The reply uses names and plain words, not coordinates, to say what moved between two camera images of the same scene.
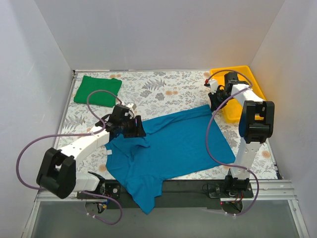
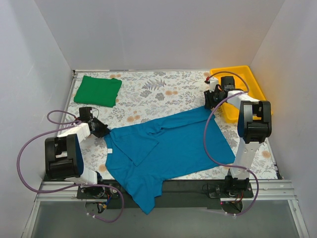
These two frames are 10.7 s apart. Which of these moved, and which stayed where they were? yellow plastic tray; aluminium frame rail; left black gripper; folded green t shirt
Moved: left black gripper
Stayed: yellow plastic tray; aluminium frame rail; folded green t shirt
